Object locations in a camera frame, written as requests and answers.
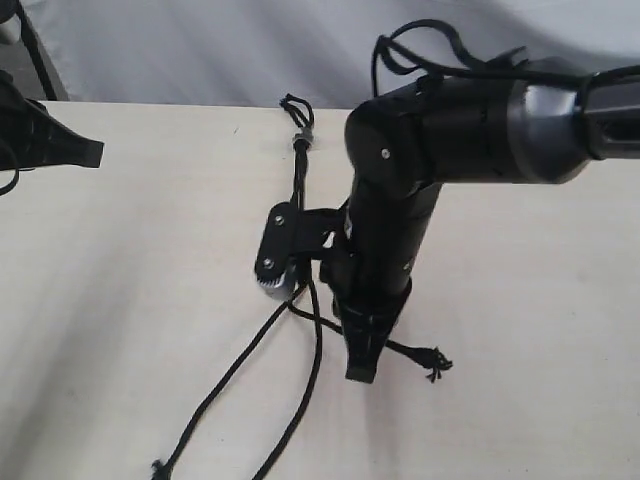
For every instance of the black stand pole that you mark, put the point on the black stand pole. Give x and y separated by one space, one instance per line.
30 40

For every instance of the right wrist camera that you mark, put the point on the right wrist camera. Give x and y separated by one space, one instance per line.
294 236

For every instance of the grey backdrop cloth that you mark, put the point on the grey backdrop cloth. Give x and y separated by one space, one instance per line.
250 53

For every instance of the grey tape around cable bundle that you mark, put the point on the grey tape around cable bundle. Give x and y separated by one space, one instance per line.
304 136

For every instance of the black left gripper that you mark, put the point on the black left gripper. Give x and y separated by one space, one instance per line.
31 138

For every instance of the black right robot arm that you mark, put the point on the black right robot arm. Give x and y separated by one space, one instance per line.
542 123

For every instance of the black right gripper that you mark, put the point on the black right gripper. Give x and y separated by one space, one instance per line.
368 271

